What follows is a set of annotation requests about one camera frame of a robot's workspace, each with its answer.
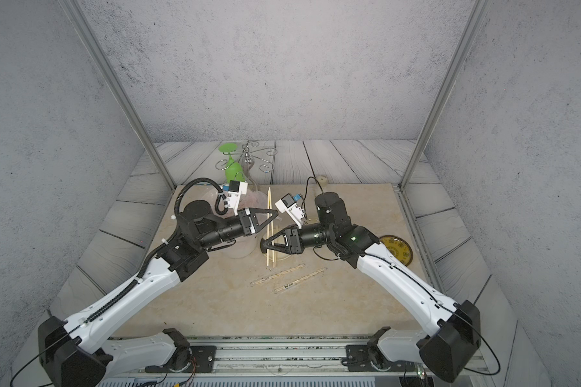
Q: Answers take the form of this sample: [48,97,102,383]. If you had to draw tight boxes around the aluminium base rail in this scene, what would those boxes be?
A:
[72,334,466,387]

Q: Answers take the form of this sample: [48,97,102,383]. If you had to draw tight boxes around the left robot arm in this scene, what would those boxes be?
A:
[38,200,278,386]

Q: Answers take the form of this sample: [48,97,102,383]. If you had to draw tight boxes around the left aluminium frame post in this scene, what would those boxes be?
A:
[59,0,177,191]

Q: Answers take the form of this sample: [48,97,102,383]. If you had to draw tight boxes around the wrapped chopsticks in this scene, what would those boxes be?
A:
[250,264,305,287]
[274,268,327,294]

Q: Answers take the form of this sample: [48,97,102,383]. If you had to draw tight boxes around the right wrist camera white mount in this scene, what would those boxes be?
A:
[275,193,307,229]

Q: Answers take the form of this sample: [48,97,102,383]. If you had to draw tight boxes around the aluminium frame post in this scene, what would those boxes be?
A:
[59,0,177,191]
[399,0,490,192]

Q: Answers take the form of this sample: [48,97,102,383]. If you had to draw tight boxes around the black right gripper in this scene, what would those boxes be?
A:
[264,224,337,256]

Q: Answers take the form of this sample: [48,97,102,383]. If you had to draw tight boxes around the cream plate with dark patch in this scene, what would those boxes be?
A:
[261,226,296,262]

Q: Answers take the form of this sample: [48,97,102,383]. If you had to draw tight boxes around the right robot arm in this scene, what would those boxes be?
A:
[261,192,481,383]

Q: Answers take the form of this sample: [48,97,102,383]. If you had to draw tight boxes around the wrapped chopsticks left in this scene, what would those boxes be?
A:
[250,264,305,287]

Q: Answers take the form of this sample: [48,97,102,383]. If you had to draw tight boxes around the right aluminium frame post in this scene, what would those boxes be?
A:
[399,0,490,192]

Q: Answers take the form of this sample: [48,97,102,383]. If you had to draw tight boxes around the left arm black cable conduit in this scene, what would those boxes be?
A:
[173,177,229,219]

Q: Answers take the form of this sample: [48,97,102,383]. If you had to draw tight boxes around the chrome cup holder stand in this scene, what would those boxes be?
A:
[235,140,277,191]

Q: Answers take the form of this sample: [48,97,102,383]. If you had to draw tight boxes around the wrapped chopsticks middle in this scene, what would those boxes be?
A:
[274,268,327,294]

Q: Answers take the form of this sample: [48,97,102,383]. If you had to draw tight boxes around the yellow plate brown rim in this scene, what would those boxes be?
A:
[379,235,414,267]

